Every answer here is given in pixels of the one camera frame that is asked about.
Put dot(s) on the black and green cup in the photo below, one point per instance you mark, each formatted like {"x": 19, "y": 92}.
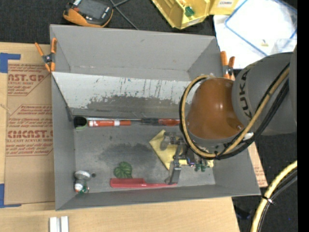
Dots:
{"x": 80, "y": 122}

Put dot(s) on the yellow cloth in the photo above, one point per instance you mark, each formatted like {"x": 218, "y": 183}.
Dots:
{"x": 160, "y": 151}

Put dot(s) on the white orange green toy figure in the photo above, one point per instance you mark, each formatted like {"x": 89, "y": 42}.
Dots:
{"x": 80, "y": 188}

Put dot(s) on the orange and white marker pen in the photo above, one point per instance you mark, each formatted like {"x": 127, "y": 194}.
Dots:
{"x": 108, "y": 123}

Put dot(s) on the silver round lid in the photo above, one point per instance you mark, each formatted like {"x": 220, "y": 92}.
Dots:
{"x": 82, "y": 174}

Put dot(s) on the brown cardboard board red print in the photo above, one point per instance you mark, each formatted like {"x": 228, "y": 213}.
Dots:
{"x": 29, "y": 153}

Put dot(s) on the green striped toy leaf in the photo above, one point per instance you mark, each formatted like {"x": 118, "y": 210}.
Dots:
{"x": 123, "y": 170}

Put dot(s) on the red comb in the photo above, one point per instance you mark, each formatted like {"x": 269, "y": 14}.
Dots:
{"x": 128, "y": 183}

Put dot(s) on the grey metal bin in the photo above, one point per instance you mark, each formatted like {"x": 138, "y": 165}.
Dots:
{"x": 125, "y": 52}

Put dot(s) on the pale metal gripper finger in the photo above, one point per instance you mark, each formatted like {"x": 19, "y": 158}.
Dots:
{"x": 170, "y": 139}
{"x": 175, "y": 173}

